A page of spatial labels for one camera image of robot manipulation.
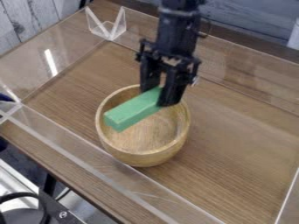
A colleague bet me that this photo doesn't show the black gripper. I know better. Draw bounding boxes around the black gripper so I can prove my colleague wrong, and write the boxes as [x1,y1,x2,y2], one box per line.
[137,7,202,107]

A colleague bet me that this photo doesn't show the green rectangular block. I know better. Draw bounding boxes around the green rectangular block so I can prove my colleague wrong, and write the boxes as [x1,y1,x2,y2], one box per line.
[105,87,162,132]

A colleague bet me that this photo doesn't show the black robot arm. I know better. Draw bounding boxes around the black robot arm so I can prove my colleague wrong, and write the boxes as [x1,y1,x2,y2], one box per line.
[135,0,203,107]

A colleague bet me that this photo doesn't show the brown wooden bowl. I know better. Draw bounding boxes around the brown wooden bowl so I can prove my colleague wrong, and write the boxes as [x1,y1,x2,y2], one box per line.
[97,85,191,167]

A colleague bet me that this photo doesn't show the clear acrylic tray walls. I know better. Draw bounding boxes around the clear acrylic tray walls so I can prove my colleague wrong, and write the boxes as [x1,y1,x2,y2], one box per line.
[0,2,299,224]

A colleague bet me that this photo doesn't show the blue object at left edge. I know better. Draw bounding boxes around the blue object at left edge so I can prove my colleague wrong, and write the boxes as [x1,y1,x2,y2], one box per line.
[0,93,15,102]

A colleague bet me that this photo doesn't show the black table leg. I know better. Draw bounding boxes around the black table leg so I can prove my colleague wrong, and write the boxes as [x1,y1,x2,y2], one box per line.
[43,174,58,196]

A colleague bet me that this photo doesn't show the grey metal bracket with screw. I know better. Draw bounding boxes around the grey metal bracket with screw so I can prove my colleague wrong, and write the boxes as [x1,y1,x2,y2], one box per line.
[49,201,87,224]

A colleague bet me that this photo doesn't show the black cable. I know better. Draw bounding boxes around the black cable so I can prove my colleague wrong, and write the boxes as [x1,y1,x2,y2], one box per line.
[0,191,51,224]

